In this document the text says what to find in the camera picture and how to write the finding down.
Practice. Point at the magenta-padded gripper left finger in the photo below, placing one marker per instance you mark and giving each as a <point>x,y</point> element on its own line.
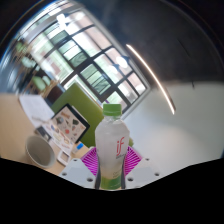
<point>77,171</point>

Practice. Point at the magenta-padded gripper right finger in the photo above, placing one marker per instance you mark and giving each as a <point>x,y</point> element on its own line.
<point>141,170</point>

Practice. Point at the green-capped clear drink bottle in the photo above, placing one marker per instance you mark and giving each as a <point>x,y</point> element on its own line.
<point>112,146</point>

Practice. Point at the small blue-capped white bottle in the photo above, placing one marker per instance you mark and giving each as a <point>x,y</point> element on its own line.
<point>78,147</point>

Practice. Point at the beige paper cup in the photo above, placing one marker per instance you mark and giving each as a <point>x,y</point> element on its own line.
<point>40,151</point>

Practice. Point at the black laptop with stickers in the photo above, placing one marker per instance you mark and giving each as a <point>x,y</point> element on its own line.
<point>70,123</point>

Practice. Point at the green upholstered bench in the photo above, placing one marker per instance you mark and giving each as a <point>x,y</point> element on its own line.
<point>88,105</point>

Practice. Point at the white paper sheet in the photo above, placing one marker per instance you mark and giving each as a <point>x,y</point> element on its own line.
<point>35,108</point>

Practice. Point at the long linear ceiling light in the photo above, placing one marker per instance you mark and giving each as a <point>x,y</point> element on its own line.
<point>153,76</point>

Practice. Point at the group of wooden green-seated chairs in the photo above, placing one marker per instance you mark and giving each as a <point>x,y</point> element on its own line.
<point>33,78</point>

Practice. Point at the group of pendant lamps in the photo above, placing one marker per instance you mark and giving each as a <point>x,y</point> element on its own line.
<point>121,61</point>

